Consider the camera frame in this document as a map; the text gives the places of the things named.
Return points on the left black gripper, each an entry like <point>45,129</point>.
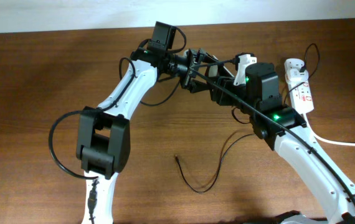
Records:
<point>194,63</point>

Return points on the white power strip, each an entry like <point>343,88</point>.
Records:
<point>300,93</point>

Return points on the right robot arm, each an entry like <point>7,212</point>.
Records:
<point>287,133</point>

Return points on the white USB charger plug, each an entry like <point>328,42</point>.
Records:
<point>293,75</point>

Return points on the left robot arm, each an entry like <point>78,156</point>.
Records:
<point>103,145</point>

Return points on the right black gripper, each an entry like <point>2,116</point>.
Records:
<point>223,88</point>

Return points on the black smartphone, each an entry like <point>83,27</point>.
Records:
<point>218,70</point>

